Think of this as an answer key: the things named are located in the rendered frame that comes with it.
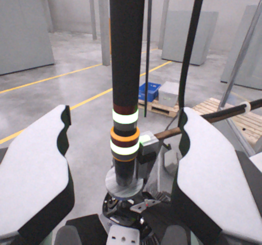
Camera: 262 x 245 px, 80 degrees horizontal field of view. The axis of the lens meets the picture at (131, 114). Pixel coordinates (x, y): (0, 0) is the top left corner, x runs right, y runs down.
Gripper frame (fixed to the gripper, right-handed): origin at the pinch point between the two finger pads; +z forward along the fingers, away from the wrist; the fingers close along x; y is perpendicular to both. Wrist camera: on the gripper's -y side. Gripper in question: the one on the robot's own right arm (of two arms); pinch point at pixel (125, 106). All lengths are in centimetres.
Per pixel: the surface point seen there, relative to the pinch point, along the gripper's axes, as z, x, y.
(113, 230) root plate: 10.0, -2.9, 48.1
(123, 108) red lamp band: 6.3, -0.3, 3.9
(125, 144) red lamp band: 5.7, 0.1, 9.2
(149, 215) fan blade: 8.5, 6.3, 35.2
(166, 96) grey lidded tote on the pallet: 271, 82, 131
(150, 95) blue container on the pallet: 287, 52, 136
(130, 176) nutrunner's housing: 6.5, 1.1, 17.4
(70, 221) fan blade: 20, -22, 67
